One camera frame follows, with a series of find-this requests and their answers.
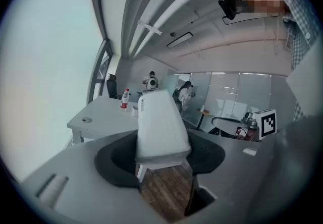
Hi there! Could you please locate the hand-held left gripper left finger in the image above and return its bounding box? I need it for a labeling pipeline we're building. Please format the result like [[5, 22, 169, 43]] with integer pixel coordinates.
[[21, 129, 164, 224]]

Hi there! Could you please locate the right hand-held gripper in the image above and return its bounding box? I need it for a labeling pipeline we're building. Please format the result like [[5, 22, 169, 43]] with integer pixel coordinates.
[[208, 108, 278, 142]]

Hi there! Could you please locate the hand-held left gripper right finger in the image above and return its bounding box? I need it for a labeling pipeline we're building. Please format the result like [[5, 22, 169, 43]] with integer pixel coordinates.
[[185, 128, 286, 224]]

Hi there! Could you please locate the white capsule backpack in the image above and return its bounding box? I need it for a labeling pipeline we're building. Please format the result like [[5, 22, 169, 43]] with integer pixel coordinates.
[[146, 78, 158, 91]]

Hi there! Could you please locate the clear water bottle red cap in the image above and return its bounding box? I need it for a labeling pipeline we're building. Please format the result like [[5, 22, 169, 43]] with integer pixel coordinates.
[[120, 88, 131, 112]]

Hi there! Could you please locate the black office chair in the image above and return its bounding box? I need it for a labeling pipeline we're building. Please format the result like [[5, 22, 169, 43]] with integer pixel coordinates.
[[105, 74, 123, 100]]

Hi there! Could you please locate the black-framed ceiling light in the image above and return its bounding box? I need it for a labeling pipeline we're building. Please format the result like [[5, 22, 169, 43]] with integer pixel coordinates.
[[166, 31, 194, 49]]

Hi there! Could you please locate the person's plaid shirt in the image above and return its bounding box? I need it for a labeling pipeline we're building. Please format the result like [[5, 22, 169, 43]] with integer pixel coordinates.
[[277, 0, 320, 123]]

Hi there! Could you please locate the dark window frame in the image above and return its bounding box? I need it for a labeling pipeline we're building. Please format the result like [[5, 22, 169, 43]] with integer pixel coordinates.
[[86, 0, 114, 104]]

